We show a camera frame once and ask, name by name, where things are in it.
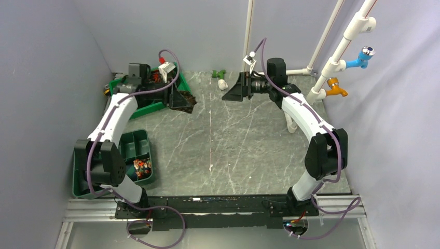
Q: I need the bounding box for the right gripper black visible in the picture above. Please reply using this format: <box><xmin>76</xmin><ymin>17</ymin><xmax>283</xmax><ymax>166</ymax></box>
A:
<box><xmin>222</xmin><ymin>72</ymin><xmax>273</xmax><ymax>102</ymax></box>

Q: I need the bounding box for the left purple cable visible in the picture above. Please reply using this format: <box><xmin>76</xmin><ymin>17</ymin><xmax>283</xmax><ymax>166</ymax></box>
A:
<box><xmin>85</xmin><ymin>49</ymin><xmax>186</xmax><ymax>249</ymax></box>

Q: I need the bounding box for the brown patterned necktie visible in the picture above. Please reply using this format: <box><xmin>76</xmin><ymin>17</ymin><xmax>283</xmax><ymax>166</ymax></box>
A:
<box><xmin>170</xmin><ymin>91</ymin><xmax>197</xmax><ymax>114</ymax></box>

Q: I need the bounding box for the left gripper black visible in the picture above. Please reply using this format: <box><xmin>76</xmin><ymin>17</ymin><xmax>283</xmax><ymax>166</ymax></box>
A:
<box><xmin>142</xmin><ymin>77</ymin><xmax>190</xmax><ymax>108</ymax></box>

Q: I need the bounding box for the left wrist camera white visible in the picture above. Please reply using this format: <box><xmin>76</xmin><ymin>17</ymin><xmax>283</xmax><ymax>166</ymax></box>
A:
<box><xmin>158</xmin><ymin>62</ymin><xmax>176</xmax><ymax>83</ymax></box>

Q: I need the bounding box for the green open tray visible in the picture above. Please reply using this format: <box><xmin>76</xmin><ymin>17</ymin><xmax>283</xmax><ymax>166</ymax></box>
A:
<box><xmin>108</xmin><ymin>63</ymin><xmax>192</xmax><ymax>119</ymax></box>

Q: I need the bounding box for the aluminium rail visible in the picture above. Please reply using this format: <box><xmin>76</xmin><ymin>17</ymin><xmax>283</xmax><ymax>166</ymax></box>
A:
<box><xmin>63</xmin><ymin>195</ymin><xmax>355</xmax><ymax>222</ymax></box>

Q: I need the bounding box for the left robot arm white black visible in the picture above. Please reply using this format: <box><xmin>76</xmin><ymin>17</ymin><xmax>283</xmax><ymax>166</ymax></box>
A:
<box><xmin>73</xmin><ymin>62</ymin><xmax>191</xmax><ymax>218</ymax></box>

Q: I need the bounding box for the green compartment organizer tray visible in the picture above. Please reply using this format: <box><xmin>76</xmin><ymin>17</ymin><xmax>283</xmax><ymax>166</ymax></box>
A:
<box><xmin>72</xmin><ymin>129</ymin><xmax>155</xmax><ymax>199</ymax></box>

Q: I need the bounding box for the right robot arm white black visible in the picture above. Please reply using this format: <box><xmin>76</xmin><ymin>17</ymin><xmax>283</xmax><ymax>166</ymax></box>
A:
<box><xmin>222</xmin><ymin>58</ymin><xmax>348</xmax><ymax>215</ymax></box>

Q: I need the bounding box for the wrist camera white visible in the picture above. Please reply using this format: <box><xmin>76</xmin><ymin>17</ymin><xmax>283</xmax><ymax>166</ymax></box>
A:
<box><xmin>243</xmin><ymin>51</ymin><xmax>256</xmax><ymax>73</ymax></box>
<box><xmin>158</xmin><ymin>62</ymin><xmax>176</xmax><ymax>83</ymax></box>

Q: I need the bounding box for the rolled dark green tie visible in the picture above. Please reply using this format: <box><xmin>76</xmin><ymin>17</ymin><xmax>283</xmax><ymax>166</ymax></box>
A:
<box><xmin>126</xmin><ymin>164</ymin><xmax>138</xmax><ymax>182</ymax></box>

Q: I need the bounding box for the white pipe fitting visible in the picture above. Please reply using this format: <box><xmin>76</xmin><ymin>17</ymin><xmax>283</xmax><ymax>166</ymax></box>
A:
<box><xmin>217</xmin><ymin>79</ymin><xmax>228</xmax><ymax>91</ymax></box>

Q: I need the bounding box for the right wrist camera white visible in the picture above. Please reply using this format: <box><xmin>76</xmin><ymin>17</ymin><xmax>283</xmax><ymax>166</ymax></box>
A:
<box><xmin>243</xmin><ymin>51</ymin><xmax>256</xmax><ymax>73</ymax></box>

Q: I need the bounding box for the rolled colourful floral tie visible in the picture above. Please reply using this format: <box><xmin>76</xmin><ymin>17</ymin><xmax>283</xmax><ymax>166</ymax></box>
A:
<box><xmin>133</xmin><ymin>159</ymin><xmax>152</xmax><ymax>180</ymax></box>

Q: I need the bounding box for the orange black tie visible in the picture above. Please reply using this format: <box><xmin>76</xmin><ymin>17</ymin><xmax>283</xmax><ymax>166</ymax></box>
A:
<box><xmin>148</xmin><ymin>70</ymin><xmax>163</xmax><ymax>84</ymax></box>

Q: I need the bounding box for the blue faucet tap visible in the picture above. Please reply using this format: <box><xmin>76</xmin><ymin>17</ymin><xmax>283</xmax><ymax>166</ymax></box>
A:
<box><xmin>346</xmin><ymin>46</ymin><xmax>375</xmax><ymax>69</ymax></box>

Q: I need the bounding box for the orange faucet tap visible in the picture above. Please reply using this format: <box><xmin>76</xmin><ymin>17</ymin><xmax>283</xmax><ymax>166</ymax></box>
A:
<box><xmin>326</xmin><ymin>77</ymin><xmax>348</xmax><ymax>97</ymax></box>

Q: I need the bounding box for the green pipe fitting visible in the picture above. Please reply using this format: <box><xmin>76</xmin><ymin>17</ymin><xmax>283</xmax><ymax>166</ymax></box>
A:
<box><xmin>211</xmin><ymin>70</ymin><xmax>226</xmax><ymax>79</ymax></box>

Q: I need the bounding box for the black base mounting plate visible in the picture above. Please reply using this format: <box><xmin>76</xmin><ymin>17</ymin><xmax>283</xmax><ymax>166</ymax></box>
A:
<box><xmin>114</xmin><ymin>193</ymin><xmax>319</xmax><ymax>231</ymax></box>

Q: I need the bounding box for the white pvc pipe frame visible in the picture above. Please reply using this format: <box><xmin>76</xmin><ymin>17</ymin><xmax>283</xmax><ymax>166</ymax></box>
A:
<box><xmin>240</xmin><ymin>0</ymin><xmax>377</xmax><ymax>134</ymax></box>

